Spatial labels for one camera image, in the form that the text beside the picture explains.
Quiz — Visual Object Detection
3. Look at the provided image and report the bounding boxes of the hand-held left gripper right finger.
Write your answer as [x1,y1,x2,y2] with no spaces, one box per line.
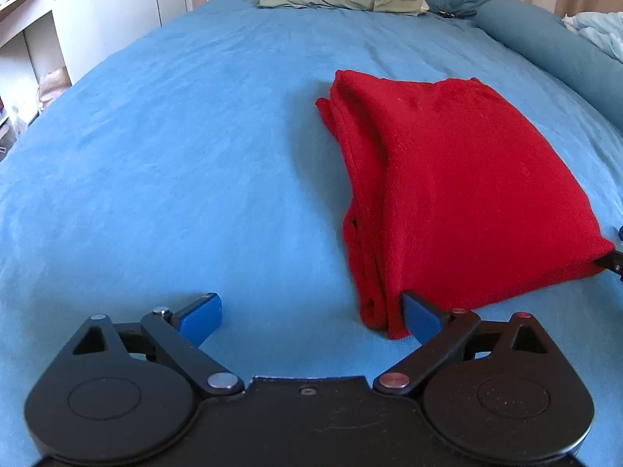
[372,290,556,396]

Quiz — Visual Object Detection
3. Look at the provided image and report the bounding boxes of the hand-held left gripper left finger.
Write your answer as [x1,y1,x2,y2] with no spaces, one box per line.
[72,293,245,397]

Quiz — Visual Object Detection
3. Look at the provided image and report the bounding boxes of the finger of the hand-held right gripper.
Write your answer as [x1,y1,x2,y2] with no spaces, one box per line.
[595,225,623,284]

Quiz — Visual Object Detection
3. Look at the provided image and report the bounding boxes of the red towel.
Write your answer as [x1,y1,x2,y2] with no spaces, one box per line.
[315,69,615,341]

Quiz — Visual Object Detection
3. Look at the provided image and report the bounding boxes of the bed with blue sheet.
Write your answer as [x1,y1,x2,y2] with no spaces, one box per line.
[0,0,623,453]

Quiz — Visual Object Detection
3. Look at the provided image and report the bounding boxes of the teal bolster pillow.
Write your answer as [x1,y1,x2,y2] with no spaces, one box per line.
[473,0,623,134]

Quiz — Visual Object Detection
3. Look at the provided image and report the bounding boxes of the pale blue blanket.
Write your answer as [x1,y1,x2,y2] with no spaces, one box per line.
[562,11,623,63]

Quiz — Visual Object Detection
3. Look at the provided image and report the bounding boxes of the beige bag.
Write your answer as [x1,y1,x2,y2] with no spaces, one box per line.
[39,69,70,110]

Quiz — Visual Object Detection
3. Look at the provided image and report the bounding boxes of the white wardrobe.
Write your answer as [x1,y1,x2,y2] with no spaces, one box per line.
[73,0,193,71]

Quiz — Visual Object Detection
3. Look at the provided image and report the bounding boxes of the white shelf desk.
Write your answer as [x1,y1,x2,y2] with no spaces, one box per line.
[0,0,95,161]

